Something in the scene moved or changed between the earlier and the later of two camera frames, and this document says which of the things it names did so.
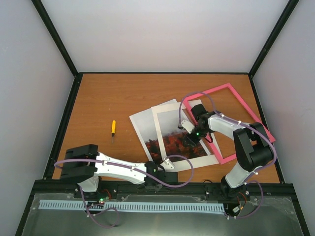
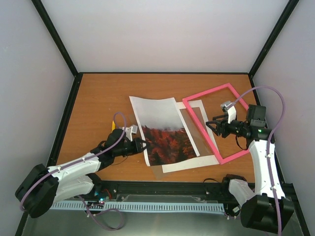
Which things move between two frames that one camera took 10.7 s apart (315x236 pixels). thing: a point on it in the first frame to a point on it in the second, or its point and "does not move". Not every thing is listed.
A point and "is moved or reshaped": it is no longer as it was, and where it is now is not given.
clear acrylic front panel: [139, 218] does not move
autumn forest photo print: [172, 138] is moved or reshaped
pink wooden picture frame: [189, 103] does not move
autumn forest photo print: [144, 123] is moved or reshaped
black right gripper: [192, 142] to [220, 125]
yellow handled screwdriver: [113, 123] does not move
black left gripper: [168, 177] to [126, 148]
